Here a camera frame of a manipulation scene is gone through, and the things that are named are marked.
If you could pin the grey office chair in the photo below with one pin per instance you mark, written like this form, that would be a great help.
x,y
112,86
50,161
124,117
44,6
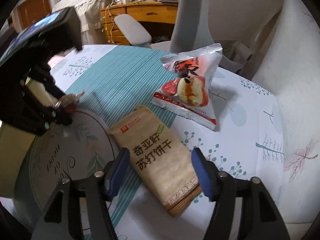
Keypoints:
x,y
245,25

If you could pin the wooden desk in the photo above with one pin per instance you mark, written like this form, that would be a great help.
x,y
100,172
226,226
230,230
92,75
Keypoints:
x,y
156,17

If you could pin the beige soda cracker pack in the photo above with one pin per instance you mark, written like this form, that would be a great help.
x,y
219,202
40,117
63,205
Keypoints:
x,y
160,159

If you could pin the white plastic storage bin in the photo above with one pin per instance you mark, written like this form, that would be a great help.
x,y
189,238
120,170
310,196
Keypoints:
x,y
14,145

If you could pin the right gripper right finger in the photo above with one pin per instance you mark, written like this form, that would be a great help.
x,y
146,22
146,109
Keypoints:
x,y
260,218

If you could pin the red white hawthorn snack bag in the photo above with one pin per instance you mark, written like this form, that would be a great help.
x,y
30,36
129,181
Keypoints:
x,y
187,95

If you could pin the walnut nut bar pack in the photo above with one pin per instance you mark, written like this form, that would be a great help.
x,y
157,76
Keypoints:
x,y
68,102

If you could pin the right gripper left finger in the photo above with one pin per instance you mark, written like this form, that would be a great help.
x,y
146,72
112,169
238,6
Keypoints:
x,y
61,217

